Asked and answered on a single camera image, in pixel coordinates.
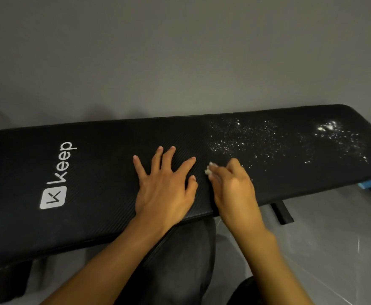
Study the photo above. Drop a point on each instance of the person's left little finger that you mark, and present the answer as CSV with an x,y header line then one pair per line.
x,y
139,167

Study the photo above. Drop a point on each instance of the small white tissue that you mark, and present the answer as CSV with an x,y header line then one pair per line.
x,y
209,168

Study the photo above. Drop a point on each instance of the person's left middle finger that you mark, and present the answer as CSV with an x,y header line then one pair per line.
x,y
168,158

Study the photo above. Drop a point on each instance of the black padded workout bench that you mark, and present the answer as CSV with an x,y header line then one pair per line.
x,y
96,174

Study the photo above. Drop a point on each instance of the black bench support foot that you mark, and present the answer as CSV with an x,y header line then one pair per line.
x,y
4,282
282,213

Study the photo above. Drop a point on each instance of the person's left hand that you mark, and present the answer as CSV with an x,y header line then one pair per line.
x,y
160,195

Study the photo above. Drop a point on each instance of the scattered white powder specks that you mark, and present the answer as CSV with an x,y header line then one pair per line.
x,y
252,139

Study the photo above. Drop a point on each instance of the person's right forearm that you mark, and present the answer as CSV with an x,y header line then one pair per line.
x,y
271,269

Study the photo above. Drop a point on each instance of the person's right fingers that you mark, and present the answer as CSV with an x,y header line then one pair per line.
x,y
226,173

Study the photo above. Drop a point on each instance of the person's left forearm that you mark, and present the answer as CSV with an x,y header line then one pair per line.
x,y
109,266

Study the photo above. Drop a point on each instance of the person's left thumb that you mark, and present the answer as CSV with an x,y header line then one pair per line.
x,y
192,186

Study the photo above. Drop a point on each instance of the small blue object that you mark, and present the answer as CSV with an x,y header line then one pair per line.
x,y
368,184

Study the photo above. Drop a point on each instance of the person's dark trousers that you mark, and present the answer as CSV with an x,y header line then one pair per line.
x,y
179,266

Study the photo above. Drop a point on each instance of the person's right hand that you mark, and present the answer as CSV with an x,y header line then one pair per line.
x,y
236,200

